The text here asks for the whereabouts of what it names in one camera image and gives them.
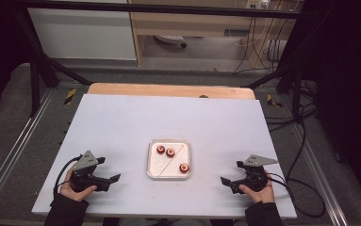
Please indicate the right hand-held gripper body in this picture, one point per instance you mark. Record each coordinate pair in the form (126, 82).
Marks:
(255, 179)

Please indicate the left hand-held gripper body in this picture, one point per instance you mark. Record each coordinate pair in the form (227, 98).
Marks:
(85, 161)

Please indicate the square metal tray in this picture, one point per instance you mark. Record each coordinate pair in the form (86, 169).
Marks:
(156, 166)

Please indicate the red hawthorn fruit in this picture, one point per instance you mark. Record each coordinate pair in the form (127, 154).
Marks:
(184, 168)
(170, 152)
(160, 149)

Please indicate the thin wooden skewer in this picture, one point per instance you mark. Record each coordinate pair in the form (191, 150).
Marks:
(168, 164)

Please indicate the person's right hand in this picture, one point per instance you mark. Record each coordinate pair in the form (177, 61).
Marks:
(264, 196)

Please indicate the person's left hand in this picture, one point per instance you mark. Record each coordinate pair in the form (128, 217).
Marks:
(71, 194)

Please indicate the white table board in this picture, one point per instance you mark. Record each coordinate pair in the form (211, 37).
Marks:
(121, 125)

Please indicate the yellow black tape marker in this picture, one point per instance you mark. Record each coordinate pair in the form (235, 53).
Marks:
(70, 96)
(273, 101)

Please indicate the black metal stand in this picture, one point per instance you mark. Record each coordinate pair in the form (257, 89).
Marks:
(35, 88)
(297, 94)

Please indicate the light wooden table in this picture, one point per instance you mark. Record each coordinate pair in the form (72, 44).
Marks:
(168, 90)

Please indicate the white cabinet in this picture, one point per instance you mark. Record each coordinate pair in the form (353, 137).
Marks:
(80, 34)

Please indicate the white power strip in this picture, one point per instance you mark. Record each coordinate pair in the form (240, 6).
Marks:
(170, 39)

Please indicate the light wooden desk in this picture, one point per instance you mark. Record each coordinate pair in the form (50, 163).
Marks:
(184, 23)

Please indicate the aluminium floor rail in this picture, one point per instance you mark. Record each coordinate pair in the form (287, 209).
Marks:
(18, 146)
(332, 207)

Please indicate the white wall socket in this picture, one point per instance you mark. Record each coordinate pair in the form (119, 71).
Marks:
(256, 3)

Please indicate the black frame crossbar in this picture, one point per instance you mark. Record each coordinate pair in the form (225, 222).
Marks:
(168, 8)

